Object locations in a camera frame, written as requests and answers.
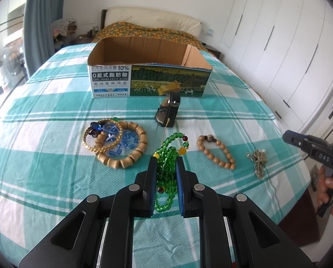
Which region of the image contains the clothes pile on chair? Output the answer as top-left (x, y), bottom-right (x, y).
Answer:
top-left (52, 19), bottom-right (77, 52)

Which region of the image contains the washing machine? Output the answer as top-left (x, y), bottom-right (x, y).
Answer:
top-left (3, 38), bottom-right (28, 89)

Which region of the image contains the gold bangle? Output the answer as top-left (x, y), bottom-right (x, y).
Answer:
top-left (82, 119), bottom-right (123, 154)

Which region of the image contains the green glass bead necklace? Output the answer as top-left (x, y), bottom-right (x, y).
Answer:
top-left (152, 132), bottom-right (190, 213)

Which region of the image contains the black wristwatch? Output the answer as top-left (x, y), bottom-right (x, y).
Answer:
top-left (155, 92), bottom-right (181, 128)

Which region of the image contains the white wardrobe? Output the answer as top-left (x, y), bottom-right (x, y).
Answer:
top-left (220, 0), bottom-right (333, 132)

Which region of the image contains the left dark nightstand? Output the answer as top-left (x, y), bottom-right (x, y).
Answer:
top-left (71, 35), bottom-right (94, 45)

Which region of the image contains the orange floral bedspread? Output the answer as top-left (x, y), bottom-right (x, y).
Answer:
top-left (92, 22), bottom-right (207, 51)

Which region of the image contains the right dark nightstand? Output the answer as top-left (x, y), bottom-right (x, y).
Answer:
top-left (203, 44), bottom-right (221, 59)

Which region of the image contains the dark blue bead cluster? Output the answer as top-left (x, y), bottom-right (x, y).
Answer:
top-left (88, 122), bottom-right (102, 138)

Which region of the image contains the silver chain jewelry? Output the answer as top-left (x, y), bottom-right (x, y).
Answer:
top-left (246, 149), bottom-right (268, 180)

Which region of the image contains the large tan wooden bracelet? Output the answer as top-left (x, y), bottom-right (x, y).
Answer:
top-left (94, 120), bottom-right (149, 170)

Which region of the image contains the teal plaid tablecloth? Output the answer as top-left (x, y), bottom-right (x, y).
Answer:
top-left (0, 43), bottom-right (313, 268)

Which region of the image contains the cream leather headboard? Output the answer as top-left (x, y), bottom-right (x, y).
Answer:
top-left (100, 6), bottom-right (201, 38)

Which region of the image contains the open cardboard box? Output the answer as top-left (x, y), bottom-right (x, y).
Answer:
top-left (87, 36), bottom-right (212, 98)

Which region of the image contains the black framed glass door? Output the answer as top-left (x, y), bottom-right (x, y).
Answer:
top-left (0, 0), bottom-right (26, 111)

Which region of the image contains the small tan wooden bead bracelet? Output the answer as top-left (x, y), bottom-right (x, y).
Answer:
top-left (197, 134), bottom-right (237, 171)

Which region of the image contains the dark nightstand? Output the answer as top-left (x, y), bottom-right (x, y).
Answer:
top-left (203, 44), bottom-right (221, 59)
top-left (71, 35), bottom-right (94, 45)

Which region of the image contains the blue curtain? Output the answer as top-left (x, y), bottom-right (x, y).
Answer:
top-left (23, 0), bottom-right (64, 77)

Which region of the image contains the blue crystal bracelet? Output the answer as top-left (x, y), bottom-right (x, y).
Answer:
top-left (101, 121), bottom-right (140, 157)

